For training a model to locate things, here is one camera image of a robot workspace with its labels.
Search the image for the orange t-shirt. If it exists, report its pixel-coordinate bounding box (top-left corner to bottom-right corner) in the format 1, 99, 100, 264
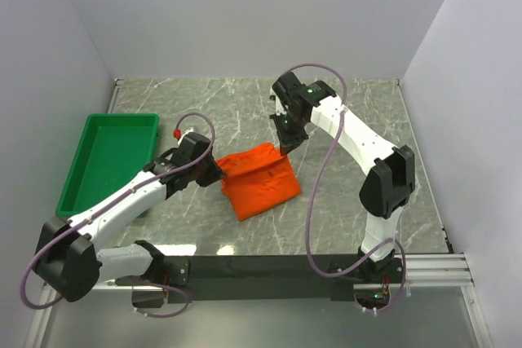
216, 143, 301, 222

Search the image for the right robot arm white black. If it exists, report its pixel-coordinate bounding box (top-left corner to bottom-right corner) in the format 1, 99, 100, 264
270, 71, 416, 282

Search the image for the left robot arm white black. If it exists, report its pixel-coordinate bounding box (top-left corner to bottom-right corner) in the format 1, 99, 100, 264
31, 132, 224, 302

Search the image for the green plastic tray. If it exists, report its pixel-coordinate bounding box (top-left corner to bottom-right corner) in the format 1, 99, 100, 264
55, 113, 159, 218

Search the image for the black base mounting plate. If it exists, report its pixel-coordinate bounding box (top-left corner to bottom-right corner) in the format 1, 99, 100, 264
151, 254, 405, 302

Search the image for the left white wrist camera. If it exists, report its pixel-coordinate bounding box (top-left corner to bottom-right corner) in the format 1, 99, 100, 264
172, 126, 199, 143

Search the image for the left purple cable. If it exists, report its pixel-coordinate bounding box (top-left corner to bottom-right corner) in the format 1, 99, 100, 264
19, 113, 216, 319

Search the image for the purple cable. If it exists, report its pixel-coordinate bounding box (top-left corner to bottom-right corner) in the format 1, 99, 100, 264
19, 113, 216, 319
283, 64, 407, 313

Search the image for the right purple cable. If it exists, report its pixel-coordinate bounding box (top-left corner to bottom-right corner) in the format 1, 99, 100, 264
283, 64, 407, 313

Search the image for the aluminium frame rail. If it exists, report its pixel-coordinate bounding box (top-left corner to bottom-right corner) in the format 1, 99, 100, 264
24, 253, 486, 348

